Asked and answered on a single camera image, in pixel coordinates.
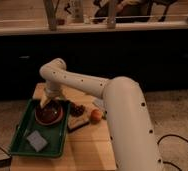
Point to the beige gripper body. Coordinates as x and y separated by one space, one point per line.
46 98

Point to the dark red bowl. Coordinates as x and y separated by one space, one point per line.
52 113

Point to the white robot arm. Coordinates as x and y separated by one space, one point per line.
130 127

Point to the green plastic tray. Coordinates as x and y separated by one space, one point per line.
53 134

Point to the bunch of dark grapes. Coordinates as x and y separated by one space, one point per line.
77 110

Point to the dark-edged wooden cutting board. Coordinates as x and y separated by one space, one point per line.
76 122

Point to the grey sponge block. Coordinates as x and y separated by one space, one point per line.
36 141

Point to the orange fruit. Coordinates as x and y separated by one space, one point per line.
96 116

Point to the wooden railing shelf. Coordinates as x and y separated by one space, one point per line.
18 17

